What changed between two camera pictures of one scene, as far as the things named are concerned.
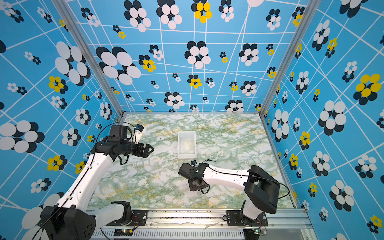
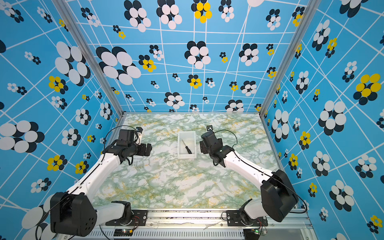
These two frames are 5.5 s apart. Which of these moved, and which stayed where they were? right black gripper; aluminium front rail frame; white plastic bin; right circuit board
Moved: right black gripper
Stayed: right circuit board; white plastic bin; aluminium front rail frame
